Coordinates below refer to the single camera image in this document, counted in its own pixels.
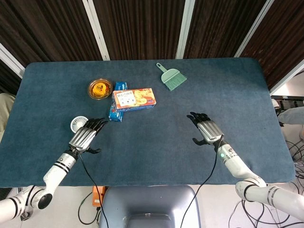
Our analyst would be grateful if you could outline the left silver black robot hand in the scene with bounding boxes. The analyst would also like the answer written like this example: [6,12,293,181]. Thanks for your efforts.
[68,117,109,154]

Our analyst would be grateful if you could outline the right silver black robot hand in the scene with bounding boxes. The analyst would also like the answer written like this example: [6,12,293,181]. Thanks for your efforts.
[186,112,225,146]

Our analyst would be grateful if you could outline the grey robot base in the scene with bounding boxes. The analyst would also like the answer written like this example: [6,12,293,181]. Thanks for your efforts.
[98,185,201,228]

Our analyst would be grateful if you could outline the small white round fan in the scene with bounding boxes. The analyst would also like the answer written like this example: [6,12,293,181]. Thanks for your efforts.
[70,115,89,135]

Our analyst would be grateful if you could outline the orange box with white label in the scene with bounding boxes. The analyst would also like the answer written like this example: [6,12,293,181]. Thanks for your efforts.
[91,186,105,208]

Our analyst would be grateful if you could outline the green small hand brush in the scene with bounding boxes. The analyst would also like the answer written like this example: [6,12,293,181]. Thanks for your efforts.
[156,62,188,92]

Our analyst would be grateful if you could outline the blue carton box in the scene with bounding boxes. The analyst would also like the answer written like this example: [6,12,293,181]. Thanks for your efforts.
[108,82,128,123]

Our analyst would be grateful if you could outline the yellow tape measure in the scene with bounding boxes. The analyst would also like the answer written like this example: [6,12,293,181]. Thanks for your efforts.
[92,82,110,98]

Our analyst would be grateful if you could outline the round glass bowl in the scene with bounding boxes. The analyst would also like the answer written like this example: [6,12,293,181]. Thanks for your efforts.
[87,79,113,100]

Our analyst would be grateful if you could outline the blue table cloth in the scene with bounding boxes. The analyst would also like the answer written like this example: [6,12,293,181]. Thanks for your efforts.
[0,57,296,189]

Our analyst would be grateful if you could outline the orange cookie box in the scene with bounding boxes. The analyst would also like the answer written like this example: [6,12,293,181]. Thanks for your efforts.
[112,88,157,113]

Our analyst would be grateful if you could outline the black left hand cable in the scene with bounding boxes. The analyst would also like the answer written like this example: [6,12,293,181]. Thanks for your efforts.
[77,152,109,228]

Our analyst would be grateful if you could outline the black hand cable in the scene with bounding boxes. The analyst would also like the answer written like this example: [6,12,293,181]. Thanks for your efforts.
[77,152,109,228]
[183,135,225,228]

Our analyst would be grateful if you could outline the black right hand cable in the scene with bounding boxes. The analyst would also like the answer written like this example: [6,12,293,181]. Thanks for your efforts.
[183,135,225,228]

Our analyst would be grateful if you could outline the white partition frame post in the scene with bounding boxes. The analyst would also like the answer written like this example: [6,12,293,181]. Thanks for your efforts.
[234,0,275,58]
[0,42,26,79]
[175,0,196,59]
[82,0,110,60]

